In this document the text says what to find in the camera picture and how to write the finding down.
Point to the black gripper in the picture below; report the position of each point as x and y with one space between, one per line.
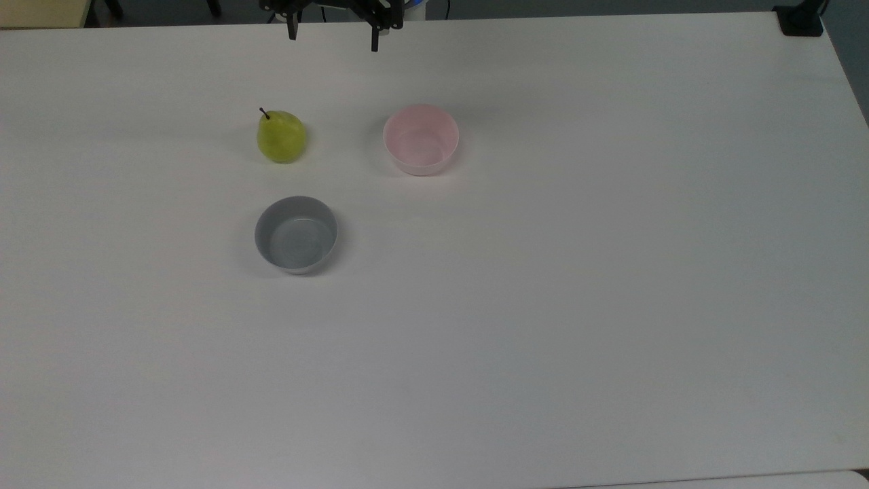
380 12

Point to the grey plastic bowl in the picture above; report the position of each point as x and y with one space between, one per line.
296 236

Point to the pink plastic bowl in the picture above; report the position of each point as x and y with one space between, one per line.
421 141

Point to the yellow wooden table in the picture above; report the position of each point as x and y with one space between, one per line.
41 12

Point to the black chair leg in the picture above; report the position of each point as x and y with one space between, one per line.
214 7
113 8

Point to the green pear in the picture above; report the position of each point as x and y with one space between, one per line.
282 138

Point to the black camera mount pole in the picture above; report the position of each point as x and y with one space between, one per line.
801 20

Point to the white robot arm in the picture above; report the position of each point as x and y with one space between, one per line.
415 3

